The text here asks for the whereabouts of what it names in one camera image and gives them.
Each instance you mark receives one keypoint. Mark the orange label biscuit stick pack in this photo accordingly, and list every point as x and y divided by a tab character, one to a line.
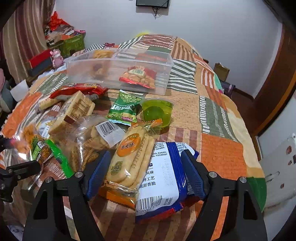
130	162

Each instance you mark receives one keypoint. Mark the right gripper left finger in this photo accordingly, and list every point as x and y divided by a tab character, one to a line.
47	218

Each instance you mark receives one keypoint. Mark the long wafer biscuit pack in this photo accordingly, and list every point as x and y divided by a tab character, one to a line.
46	102

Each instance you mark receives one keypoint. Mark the green jelly cup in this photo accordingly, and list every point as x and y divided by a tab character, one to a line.
157	108

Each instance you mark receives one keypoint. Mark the blue white snack packet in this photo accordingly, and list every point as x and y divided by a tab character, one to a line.
164	188

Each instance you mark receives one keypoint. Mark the wooden door frame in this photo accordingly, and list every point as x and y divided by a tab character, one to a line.
278	87

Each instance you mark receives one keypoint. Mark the clear plastic storage bin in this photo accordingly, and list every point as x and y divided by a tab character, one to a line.
107	65

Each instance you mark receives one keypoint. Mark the brown paper bag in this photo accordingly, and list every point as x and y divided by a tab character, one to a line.
221	71

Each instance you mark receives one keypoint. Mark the red fried snack packet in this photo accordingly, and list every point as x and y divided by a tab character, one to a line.
139	75

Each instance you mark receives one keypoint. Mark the red plastic bag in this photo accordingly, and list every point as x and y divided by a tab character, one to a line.
55	22

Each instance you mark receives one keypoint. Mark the patchwork bed blanket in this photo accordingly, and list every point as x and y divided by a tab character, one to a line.
202	117

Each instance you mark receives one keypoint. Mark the pink toy figurine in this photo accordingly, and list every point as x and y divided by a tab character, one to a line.
57	59

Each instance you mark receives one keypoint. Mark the red flat box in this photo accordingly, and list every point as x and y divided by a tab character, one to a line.
36	60

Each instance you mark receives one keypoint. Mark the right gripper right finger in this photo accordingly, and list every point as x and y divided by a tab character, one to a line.
243	219

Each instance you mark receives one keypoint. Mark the green pea snack packet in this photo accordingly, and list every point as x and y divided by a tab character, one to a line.
125	108

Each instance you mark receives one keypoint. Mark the striped curtain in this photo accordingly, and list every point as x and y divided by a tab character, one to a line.
22	35

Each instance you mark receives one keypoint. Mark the clear bag of crackers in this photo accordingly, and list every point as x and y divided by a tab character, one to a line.
82	140

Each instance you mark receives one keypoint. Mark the green storage box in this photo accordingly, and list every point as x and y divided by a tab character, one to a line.
72	45

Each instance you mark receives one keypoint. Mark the wall mounted black screen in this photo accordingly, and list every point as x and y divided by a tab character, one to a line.
153	3

